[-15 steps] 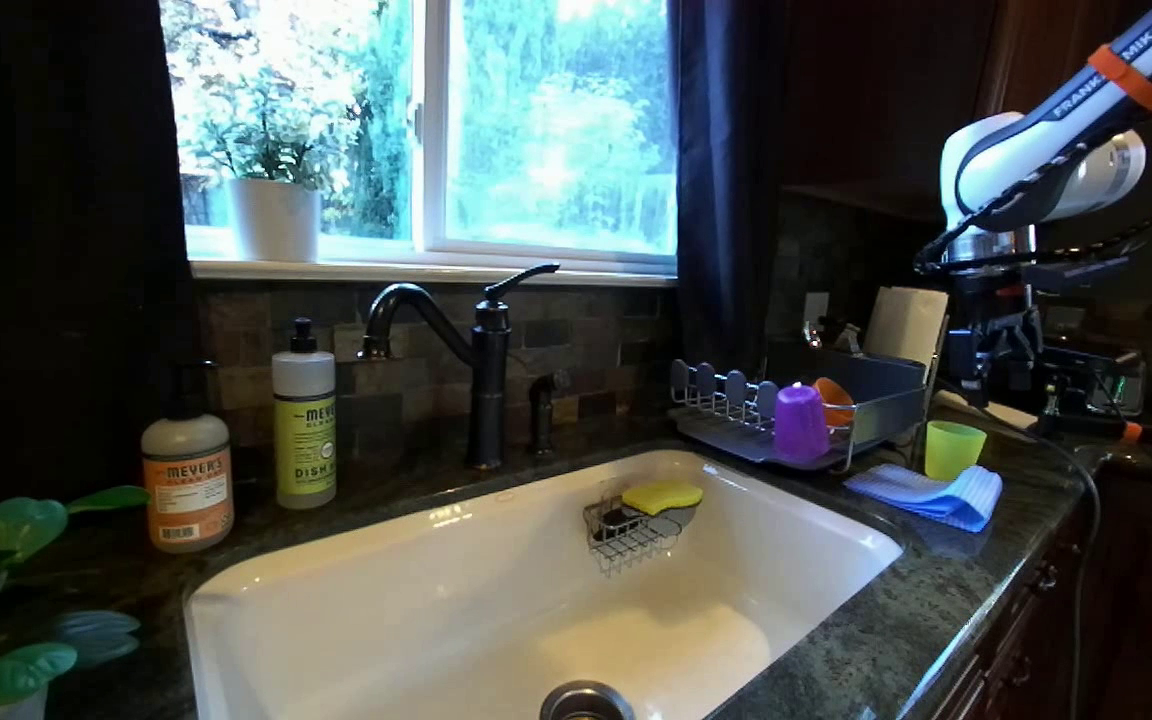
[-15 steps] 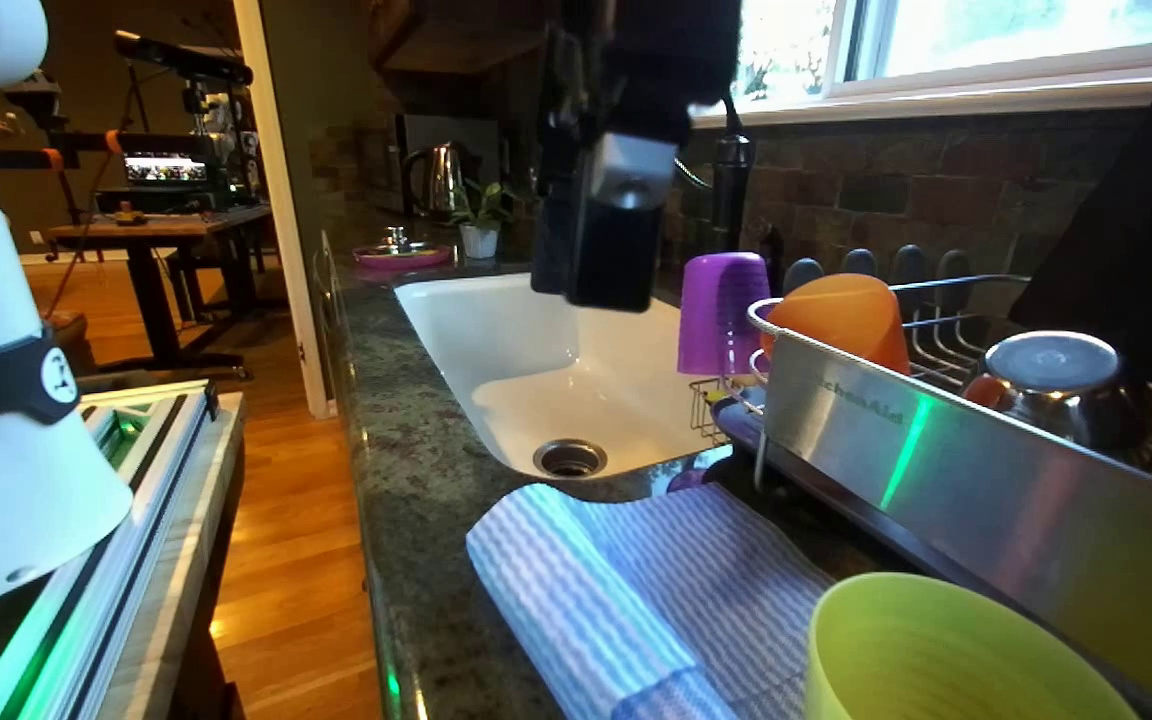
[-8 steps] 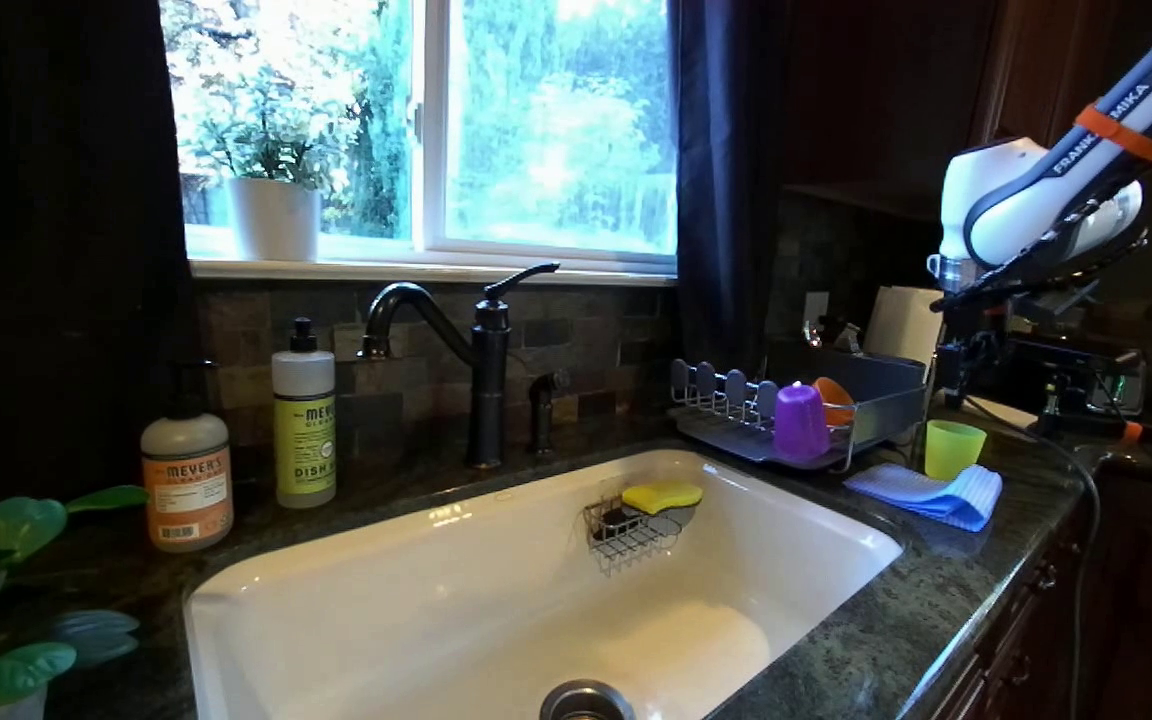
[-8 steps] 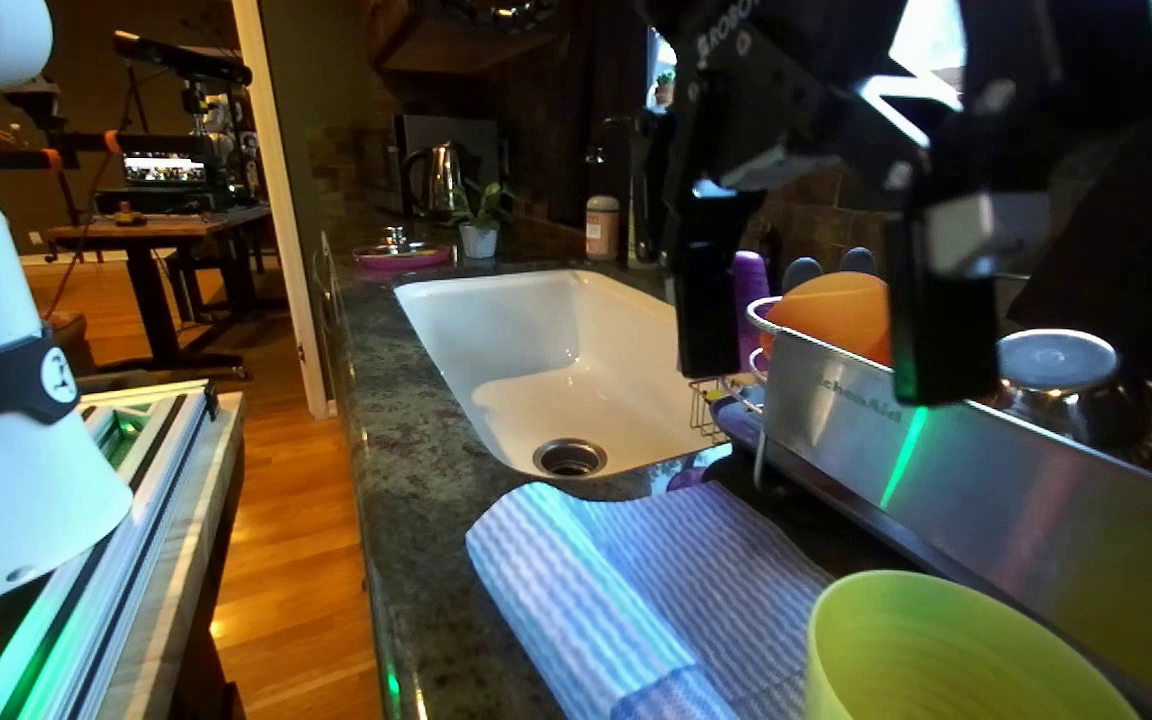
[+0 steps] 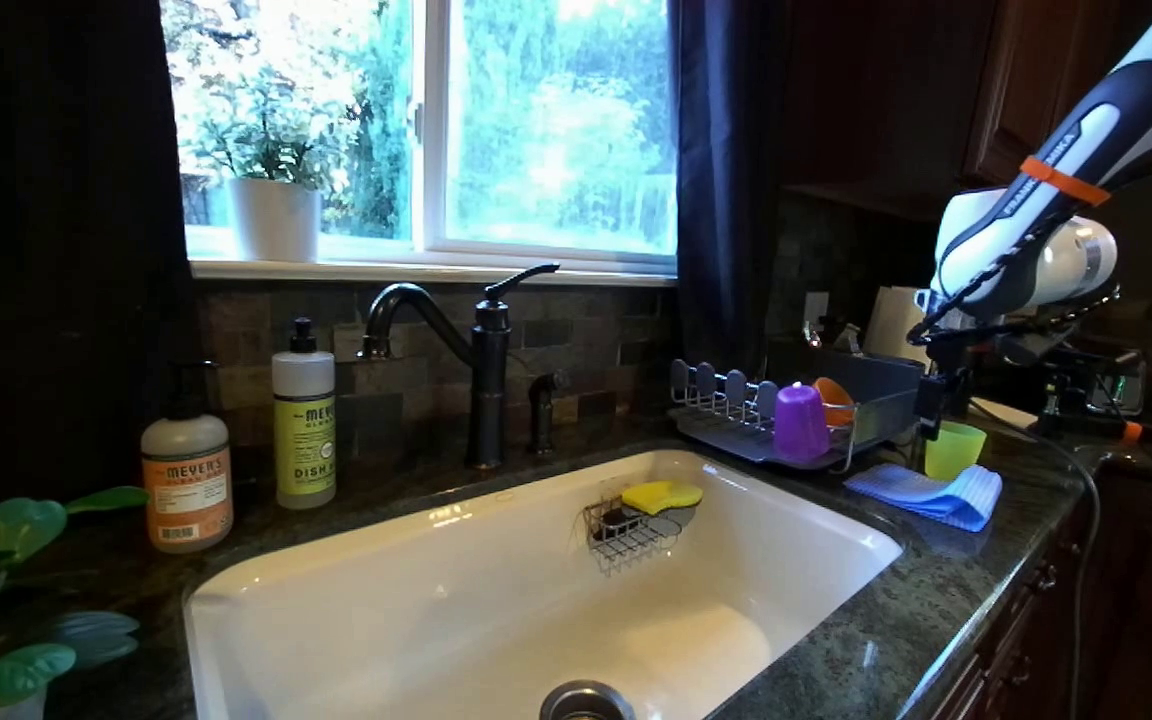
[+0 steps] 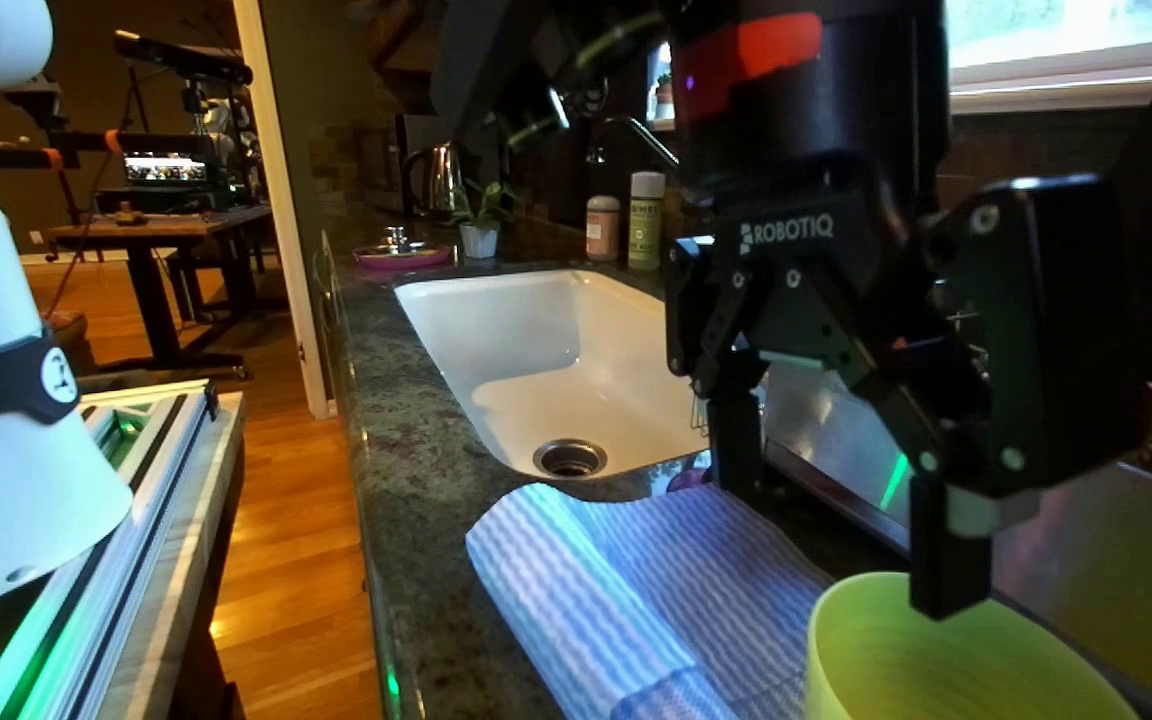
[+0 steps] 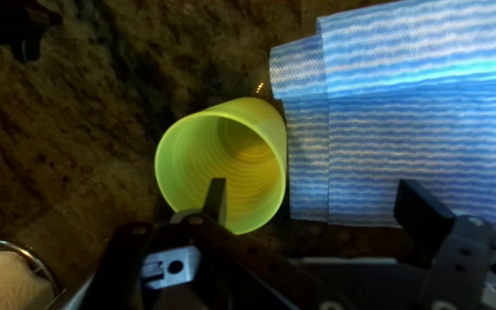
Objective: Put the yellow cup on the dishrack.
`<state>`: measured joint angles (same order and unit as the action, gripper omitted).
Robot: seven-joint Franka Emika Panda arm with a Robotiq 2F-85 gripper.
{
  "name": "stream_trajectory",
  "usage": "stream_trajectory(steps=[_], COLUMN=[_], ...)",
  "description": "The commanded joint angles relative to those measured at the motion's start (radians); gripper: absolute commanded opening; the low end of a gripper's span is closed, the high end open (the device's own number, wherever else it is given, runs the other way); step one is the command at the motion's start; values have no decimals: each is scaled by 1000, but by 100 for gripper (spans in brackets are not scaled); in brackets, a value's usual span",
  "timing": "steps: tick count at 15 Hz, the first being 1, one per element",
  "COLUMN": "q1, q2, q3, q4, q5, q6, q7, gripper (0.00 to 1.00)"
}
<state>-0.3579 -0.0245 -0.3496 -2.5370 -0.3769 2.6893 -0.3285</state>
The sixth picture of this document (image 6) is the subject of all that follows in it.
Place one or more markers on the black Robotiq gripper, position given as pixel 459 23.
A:
pixel 800 273

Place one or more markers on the yellow-green plastic cup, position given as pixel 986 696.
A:
pixel 897 667

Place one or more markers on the green label soap bottle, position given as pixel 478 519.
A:
pixel 646 224

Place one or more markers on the grey dish rack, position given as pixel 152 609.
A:
pixel 1110 586

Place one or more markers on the orange label soap bottle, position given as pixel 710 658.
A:
pixel 600 228

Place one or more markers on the metal sink drain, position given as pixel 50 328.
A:
pixel 571 457

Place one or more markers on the blue striped dish cloth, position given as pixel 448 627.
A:
pixel 629 586

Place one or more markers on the dark bronze kitchen faucet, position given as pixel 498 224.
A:
pixel 648 142

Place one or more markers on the white ceramic sink basin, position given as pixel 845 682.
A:
pixel 536 344

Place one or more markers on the white framed window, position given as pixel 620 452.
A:
pixel 1071 40

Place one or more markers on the green leafy houseplant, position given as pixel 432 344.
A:
pixel 483 233

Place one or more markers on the pink tray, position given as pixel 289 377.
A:
pixel 400 262

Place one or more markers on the dark wooden table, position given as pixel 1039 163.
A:
pixel 158 255

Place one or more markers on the white door frame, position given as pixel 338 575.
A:
pixel 283 200

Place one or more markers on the camera equipment on tripod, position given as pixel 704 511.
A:
pixel 181 133

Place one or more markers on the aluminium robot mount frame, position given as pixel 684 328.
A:
pixel 108 534

